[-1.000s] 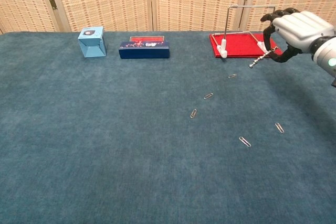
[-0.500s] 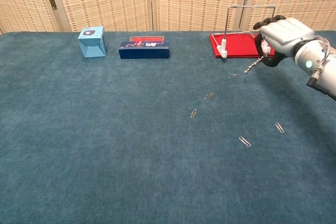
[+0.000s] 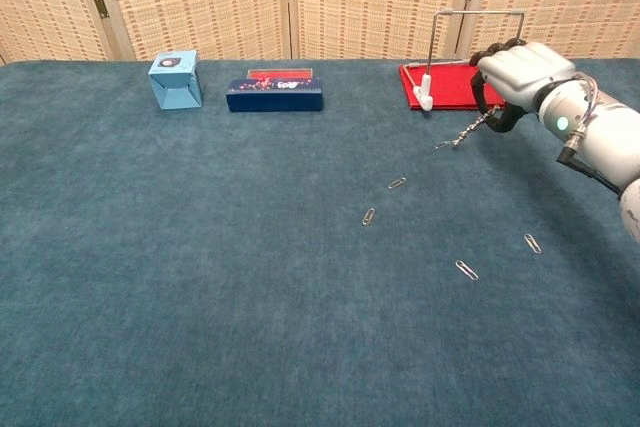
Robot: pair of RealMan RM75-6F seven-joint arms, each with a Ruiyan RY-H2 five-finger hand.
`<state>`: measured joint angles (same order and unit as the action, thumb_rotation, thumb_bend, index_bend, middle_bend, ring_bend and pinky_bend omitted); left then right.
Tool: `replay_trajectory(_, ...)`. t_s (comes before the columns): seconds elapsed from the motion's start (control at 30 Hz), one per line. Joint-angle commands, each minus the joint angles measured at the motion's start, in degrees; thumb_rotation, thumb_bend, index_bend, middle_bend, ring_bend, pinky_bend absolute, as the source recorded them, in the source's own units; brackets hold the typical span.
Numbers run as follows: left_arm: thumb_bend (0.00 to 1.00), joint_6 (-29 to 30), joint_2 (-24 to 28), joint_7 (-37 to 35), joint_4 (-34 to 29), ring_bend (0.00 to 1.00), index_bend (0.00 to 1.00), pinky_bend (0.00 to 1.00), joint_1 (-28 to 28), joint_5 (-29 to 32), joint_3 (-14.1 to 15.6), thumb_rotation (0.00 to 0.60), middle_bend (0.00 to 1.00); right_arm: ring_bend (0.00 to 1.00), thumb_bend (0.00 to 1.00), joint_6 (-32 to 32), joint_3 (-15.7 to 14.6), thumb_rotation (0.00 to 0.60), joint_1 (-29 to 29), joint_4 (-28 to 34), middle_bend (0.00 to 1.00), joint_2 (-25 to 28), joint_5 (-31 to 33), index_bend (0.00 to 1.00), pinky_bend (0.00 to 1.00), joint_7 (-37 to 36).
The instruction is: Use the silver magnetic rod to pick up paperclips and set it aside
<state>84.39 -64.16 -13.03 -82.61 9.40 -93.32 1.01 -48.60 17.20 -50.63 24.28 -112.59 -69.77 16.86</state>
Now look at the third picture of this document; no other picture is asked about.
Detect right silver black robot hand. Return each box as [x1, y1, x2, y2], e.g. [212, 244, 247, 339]
[469, 38, 576, 136]

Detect red lined open box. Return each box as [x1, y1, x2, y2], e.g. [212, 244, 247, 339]
[246, 66, 315, 82]

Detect silver magnetic bead chain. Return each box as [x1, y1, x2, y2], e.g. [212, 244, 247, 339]
[449, 105, 502, 151]

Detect metal wire stand white feet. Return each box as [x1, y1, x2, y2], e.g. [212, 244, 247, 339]
[405, 7, 527, 112]

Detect dark blue printed box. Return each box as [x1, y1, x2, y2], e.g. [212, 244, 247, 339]
[225, 77, 327, 113]

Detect teal felt table cloth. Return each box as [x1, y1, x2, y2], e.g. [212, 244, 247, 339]
[0, 59, 640, 427]

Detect red felt mat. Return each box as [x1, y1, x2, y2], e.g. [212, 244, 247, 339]
[398, 62, 508, 111]

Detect light blue cardboard box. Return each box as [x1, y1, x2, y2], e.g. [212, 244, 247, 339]
[148, 49, 205, 111]

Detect right arm wire bundle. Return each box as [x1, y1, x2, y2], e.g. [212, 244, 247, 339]
[564, 72, 602, 148]

